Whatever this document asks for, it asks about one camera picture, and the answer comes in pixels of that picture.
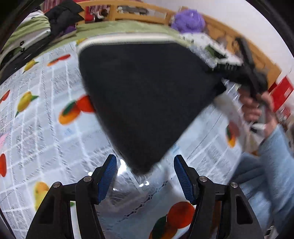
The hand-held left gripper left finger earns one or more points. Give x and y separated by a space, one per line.
106 179

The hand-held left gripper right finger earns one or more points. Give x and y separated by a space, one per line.
183 179

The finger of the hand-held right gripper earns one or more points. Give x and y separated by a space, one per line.
222 70

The black pants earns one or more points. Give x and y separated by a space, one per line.
142 98

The person's right forearm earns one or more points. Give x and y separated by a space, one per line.
278 144

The person's right hand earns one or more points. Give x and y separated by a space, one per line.
250 110

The floral pillow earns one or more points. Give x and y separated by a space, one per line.
229 59

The red box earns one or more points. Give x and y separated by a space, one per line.
282 92

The purple plush toy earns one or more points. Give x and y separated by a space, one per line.
188 20

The fruit print plastic tablecloth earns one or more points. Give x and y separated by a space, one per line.
46 137

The person's light blue clothing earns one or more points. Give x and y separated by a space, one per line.
264 183

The green bed sheet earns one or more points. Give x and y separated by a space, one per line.
128 26

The red chair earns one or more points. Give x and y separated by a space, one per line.
88 16

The purple cloth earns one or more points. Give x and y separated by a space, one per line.
70 28

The folded floral quilt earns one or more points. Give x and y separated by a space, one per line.
27 29

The black jacket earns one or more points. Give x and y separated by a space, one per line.
62 13

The wooden bed frame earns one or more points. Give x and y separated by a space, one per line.
229 29

